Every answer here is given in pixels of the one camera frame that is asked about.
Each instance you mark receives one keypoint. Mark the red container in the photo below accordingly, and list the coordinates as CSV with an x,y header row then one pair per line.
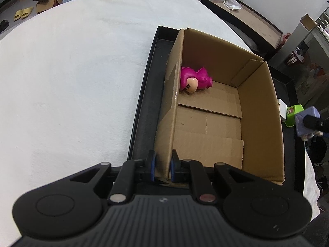
x,y
285,40

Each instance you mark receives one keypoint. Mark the black shoe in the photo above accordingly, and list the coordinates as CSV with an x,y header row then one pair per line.
x,y
3,25

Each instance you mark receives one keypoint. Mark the yellow slipper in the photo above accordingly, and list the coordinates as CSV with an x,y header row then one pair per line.
x,y
27,11
18,15

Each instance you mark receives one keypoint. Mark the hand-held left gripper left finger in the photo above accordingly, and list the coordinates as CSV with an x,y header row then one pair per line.
x,y
153,165

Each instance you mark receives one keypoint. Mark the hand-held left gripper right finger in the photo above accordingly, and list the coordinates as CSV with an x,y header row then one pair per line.
x,y
172,167

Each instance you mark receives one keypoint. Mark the purple cube elephant toy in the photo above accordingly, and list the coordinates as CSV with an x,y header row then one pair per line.
x,y
299,122

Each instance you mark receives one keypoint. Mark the black framed brown table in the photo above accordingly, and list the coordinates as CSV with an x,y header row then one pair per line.
x,y
246,23

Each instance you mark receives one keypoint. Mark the white power adapter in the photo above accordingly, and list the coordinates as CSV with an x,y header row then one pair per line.
x,y
282,108

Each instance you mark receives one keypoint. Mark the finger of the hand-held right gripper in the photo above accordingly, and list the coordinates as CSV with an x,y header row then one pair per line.
x,y
314,122

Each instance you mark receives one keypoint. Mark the black shallow tray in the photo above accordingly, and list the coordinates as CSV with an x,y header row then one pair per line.
x,y
147,103

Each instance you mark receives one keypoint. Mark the pink toy figure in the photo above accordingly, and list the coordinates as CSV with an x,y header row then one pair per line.
x,y
198,79

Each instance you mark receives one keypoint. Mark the green hexagonal toy box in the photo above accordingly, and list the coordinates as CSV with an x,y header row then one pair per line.
x,y
293,114

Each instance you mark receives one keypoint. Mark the white face mask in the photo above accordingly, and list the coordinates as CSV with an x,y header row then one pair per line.
x,y
232,4

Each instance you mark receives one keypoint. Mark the brown cardboard box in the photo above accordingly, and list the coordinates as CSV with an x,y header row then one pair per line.
x,y
257,113

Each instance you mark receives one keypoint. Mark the grey cabinet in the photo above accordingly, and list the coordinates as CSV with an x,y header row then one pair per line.
x,y
290,46

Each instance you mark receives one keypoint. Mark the small open cardboard carton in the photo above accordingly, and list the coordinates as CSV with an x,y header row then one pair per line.
x,y
48,2

